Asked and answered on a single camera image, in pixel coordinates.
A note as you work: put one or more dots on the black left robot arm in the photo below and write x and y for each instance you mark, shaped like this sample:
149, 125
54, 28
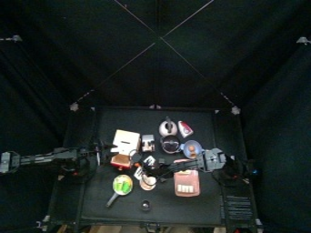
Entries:
44, 157

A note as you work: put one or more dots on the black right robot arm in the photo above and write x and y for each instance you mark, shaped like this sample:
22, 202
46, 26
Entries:
234, 170

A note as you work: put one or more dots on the orange toy carrot piece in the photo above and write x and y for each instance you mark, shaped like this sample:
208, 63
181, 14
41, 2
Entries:
137, 164

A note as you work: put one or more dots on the red brown open drawer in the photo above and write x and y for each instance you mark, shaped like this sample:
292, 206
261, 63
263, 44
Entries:
120, 161

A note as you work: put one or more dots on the cream toy drawer cabinet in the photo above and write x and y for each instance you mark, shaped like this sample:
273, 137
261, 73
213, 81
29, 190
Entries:
125, 140

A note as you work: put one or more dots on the white black patterned toy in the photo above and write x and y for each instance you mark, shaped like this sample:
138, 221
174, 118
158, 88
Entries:
149, 160

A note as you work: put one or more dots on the round wooden toy plate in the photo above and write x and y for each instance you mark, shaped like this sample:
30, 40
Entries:
146, 183

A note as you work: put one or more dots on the white striped toy piece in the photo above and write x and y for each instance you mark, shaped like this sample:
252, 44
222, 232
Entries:
138, 173

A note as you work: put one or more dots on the pink toy cutting board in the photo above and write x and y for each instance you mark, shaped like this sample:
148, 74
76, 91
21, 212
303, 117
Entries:
185, 183

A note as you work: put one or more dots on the dark toy cooking pot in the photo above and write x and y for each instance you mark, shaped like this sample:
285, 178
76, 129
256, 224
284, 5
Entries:
169, 144

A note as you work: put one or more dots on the silver toy toaster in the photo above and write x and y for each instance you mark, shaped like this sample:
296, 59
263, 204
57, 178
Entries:
146, 143

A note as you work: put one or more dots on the blue toy pan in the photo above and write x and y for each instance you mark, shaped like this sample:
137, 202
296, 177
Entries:
190, 148

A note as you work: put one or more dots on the orange toy egg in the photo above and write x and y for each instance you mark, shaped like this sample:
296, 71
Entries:
190, 148

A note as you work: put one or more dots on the frying pan with green food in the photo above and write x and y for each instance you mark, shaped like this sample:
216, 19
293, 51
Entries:
120, 186

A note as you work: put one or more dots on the red white toy carton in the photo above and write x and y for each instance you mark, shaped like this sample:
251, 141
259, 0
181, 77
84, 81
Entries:
185, 129

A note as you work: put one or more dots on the white text label sticker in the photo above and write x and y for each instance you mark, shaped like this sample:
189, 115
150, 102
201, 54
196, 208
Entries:
238, 207

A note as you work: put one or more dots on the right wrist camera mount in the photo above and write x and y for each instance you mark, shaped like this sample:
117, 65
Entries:
213, 158

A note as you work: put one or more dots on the metal frame corner bracket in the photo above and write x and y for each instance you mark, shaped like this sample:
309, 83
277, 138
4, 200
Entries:
154, 106
234, 109
303, 40
73, 106

